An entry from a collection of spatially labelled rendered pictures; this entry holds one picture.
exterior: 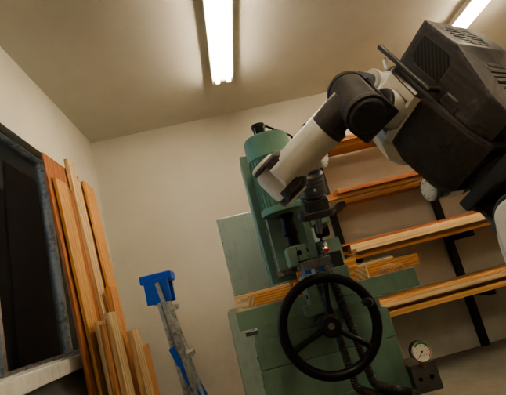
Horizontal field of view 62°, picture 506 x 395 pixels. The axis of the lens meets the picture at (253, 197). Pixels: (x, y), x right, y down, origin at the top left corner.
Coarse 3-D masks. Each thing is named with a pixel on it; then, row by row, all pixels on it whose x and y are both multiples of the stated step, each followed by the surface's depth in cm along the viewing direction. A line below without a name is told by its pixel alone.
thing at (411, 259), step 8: (408, 256) 152; (416, 256) 152; (376, 264) 152; (384, 264) 152; (408, 264) 152; (416, 264) 152; (368, 272) 151; (376, 272) 151; (280, 288) 150; (288, 288) 150; (256, 296) 150; (264, 296) 150; (272, 296) 150; (280, 296) 150; (256, 304) 149
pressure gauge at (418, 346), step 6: (414, 342) 125; (420, 342) 125; (426, 342) 125; (414, 348) 125; (420, 348) 125; (426, 348) 125; (414, 354) 125; (420, 354) 125; (426, 354) 125; (420, 360) 124; (426, 360) 124
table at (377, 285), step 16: (400, 272) 136; (368, 288) 135; (384, 288) 135; (400, 288) 135; (272, 304) 134; (304, 304) 134; (320, 304) 125; (336, 304) 125; (352, 304) 125; (240, 320) 133; (256, 320) 133; (272, 320) 133
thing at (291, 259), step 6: (294, 246) 150; (300, 246) 150; (288, 252) 149; (294, 252) 149; (306, 252) 149; (288, 258) 150; (294, 258) 149; (300, 258) 149; (306, 258) 149; (288, 264) 156; (294, 264) 148
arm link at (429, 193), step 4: (424, 180) 134; (424, 184) 135; (428, 184) 132; (424, 188) 135; (428, 188) 133; (432, 188) 131; (424, 192) 135; (428, 192) 133; (432, 192) 131; (436, 192) 130; (440, 192) 129; (444, 192) 128; (448, 192) 128; (464, 192) 134; (424, 196) 136; (428, 196) 134; (432, 196) 132; (436, 196) 131; (440, 196) 129; (444, 196) 130; (428, 200) 134; (432, 200) 132
